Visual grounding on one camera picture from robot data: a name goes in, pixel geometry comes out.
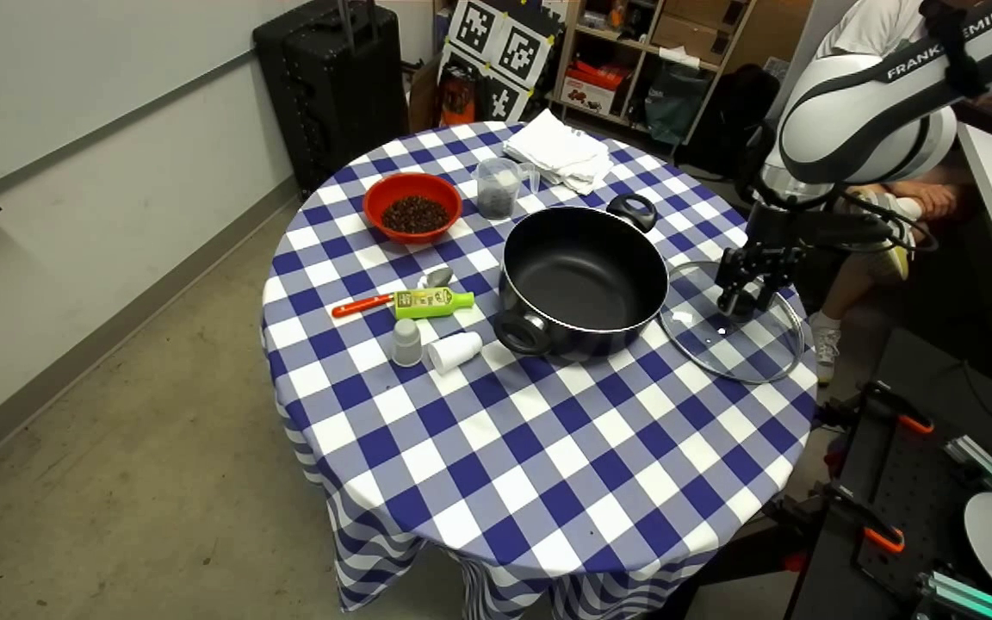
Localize white sneaker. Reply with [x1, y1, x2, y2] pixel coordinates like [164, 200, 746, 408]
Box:
[810, 312, 847, 374]

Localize black side table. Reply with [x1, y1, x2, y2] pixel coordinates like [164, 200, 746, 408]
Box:
[786, 323, 992, 620]

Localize black cooking pot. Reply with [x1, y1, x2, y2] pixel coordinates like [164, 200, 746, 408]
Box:
[489, 190, 675, 368]

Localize orange black clamp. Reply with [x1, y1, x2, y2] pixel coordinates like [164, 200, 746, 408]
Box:
[817, 379, 935, 441]
[822, 480, 911, 557]

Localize small grey white bottle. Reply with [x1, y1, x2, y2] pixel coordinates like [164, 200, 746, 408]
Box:
[384, 313, 428, 374]

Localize glass lid with black knob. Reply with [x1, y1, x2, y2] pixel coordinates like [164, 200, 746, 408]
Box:
[655, 258, 806, 388]

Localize red storage bin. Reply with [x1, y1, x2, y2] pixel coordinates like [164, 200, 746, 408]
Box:
[560, 59, 630, 120]

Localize orange object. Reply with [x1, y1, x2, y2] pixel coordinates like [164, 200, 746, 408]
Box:
[435, 81, 482, 131]

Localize red plastic bowl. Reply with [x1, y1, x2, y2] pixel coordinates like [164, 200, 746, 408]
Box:
[357, 168, 467, 247]

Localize small white cup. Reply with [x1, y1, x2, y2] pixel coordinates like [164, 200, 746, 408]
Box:
[419, 328, 485, 376]

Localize clear glass jar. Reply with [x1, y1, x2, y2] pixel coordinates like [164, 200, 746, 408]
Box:
[473, 154, 530, 223]

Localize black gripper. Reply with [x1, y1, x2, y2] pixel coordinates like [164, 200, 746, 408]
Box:
[712, 209, 822, 323]

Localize blue white checkered tablecloth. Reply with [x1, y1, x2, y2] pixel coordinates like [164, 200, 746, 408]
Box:
[258, 117, 822, 620]

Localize orange handled metal spoon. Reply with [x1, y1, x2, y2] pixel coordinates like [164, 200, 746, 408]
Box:
[328, 266, 458, 323]

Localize green tube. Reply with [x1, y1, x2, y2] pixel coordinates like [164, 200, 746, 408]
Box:
[390, 285, 478, 323]

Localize white folded towel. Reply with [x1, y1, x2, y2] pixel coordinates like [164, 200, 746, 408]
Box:
[501, 107, 615, 196]

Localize black white tag board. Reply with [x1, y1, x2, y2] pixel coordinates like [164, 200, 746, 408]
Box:
[435, 0, 568, 124]

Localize grey yellow sneaker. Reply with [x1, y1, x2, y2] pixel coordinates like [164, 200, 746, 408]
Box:
[871, 190, 925, 285]

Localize dark brown beans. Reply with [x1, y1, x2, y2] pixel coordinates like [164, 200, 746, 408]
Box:
[377, 193, 450, 235]

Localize black speaker box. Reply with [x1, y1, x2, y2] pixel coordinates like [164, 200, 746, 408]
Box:
[249, 0, 413, 193]

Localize wooden shelf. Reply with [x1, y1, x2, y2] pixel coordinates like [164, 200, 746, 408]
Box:
[546, 0, 822, 147]

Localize teal light bar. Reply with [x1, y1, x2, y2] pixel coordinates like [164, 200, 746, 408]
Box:
[939, 432, 992, 501]
[911, 568, 992, 620]

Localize person in white shirt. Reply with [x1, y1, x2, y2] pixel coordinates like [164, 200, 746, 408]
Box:
[822, 0, 971, 291]

